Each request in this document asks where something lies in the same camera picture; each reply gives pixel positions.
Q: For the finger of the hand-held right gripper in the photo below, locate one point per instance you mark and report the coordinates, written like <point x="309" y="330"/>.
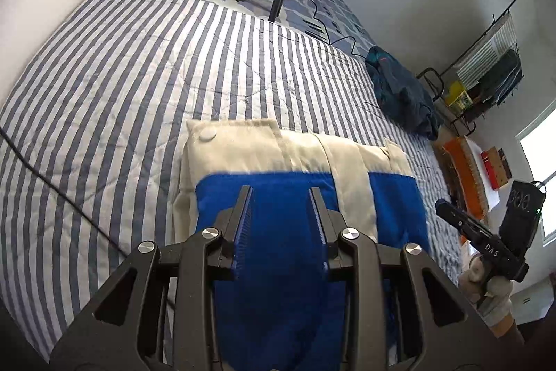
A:
<point x="478" y="238"/>

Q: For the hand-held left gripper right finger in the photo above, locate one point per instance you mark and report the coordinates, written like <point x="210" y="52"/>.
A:
<point x="319" y="223"/>

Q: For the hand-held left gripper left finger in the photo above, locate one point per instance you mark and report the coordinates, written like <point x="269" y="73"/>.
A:
<point x="241" y="232"/>

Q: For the beige and blue jacket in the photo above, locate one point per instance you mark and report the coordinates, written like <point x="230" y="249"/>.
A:
<point x="282" y="153"/>

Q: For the hanging dark clothes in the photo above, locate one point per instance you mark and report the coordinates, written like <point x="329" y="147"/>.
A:
<point x="501" y="77"/>

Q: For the folded dark clothes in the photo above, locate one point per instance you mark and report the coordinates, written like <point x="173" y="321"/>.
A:
<point x="399" y="93"/>

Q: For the black metal clothes rack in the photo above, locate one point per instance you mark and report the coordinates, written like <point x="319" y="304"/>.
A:
<point x="428" y="71"/>

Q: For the person's right hand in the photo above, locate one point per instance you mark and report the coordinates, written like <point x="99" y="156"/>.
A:
<point x="493" y="292"/>

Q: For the red flat box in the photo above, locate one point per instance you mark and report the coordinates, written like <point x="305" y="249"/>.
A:
<point x="488" y="169"/>

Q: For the window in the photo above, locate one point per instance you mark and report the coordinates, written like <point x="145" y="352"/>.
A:
<point x="543" y="153"/>

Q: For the yellow crate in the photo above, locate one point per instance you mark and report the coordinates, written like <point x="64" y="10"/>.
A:
<point x="458" y="95"/>

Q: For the striped towel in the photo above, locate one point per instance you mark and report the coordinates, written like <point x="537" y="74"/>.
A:
<point x="486" y="49"/>

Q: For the blue striped quilt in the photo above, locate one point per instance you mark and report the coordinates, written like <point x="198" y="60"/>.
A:
<point x="130" y="71"/>

